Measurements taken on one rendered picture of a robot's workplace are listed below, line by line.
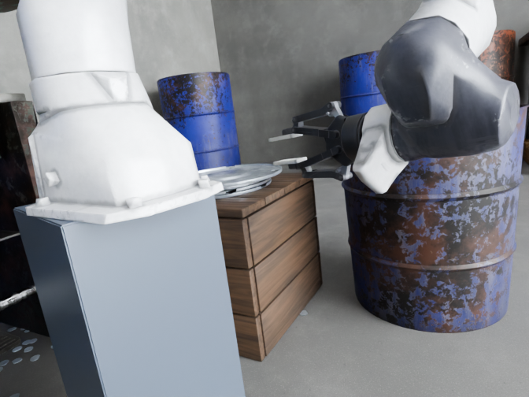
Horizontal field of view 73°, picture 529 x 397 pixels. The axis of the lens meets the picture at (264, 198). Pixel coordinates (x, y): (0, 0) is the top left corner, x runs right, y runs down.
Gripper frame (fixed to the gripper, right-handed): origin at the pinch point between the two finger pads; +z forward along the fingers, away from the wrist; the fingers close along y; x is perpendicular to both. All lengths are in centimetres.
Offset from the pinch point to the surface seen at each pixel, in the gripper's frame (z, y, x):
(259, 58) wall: 248, 87, -208
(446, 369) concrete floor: -20, -48, -13
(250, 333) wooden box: 9.8, -37.5, 11.0
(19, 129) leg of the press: 45, 15, 38
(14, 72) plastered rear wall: 207, 71, 17
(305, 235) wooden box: 16.9, -24.8, -16.5
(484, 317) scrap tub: -20, -45, -31
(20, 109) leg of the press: 45, 20, 37
